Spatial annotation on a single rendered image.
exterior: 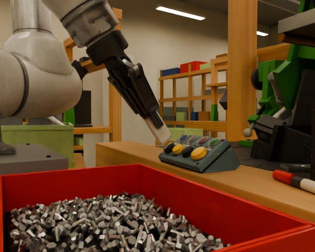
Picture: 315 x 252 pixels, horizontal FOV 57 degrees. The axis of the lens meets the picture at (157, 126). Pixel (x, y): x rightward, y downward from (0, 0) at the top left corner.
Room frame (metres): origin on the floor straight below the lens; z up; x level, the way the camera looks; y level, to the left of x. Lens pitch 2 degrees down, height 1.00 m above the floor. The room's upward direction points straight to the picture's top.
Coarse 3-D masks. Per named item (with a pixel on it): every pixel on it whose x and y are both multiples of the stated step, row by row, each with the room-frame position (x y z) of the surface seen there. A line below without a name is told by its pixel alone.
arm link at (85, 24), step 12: (96, 0) 0.49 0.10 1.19; (72, 12) 0.49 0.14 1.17; (84, 12) 0.49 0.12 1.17; (96, 12) 0.49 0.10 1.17; (108, 12) 0.51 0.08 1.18; (72, 24) 0.50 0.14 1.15; (84, 24) 0.49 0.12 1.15; (96, 24) 0.50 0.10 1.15; (108, 24) 0.51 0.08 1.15; (72, 36) 0.52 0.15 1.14; (84, 36) 0.50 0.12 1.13; (96, 36) 0.50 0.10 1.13
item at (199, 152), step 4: (196, 148) 0.52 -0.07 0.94; (200, 148) 0.51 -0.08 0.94; (204, 148) 0.51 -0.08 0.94; (192, 152) 0.52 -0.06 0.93; (196, 152) 0.51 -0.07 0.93; (200, 152) 0.50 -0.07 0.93; (204, 152) 0.50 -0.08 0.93; (192, 156) 0.51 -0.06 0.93; (196, 156) 0.50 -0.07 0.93; (200, 156) 0.50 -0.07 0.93
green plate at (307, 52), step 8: (304, 0) 0.57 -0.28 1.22; (304, 8) 0.57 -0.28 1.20; (312, 8) 0.56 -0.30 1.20; (296, 48) 0.59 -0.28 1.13; (304, 48) 0.58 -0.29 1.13; (312, 48) 0.56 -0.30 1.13; (288, 56) 0.60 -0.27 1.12; (296, 56) 0.59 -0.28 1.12; (304, 56) 0.58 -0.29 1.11; (312, 56) 0.56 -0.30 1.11; (296, 64) 0.60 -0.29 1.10; (304, 64) 0.61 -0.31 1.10; (312, 64) 0.62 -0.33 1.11
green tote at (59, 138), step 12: (12, 132) 1.08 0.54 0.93; (24, 132) 1.09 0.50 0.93; (36, 132) 1.10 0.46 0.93; (48, 132) 1.12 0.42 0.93; (60, 132) 1.13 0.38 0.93; (72, 132) 1.15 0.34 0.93; (48, 144) 1.12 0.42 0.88; (60, 144) 1.13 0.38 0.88; (72, 144) 1.15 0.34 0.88; (72, 156) 1.15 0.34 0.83
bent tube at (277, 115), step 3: (282, 108) 0.69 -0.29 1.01; (279, 111) 0.68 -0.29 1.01; (282, 111) 0.68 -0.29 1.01; (285, 111) 0.68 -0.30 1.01; (288, 111) 0.67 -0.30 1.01; (276, 114) 0.68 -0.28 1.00; (279, 114) 0.68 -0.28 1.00; (282, 114) 0.67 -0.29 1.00; (285, 114) 0.67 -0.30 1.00; (288, 114) 0.67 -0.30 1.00; (291, 114) 0.68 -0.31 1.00; (276, 117) 0.67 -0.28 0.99; (279, 117) 0.67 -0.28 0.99; (282, 117) 0.67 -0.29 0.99; (285, 117) 0.67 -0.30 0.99
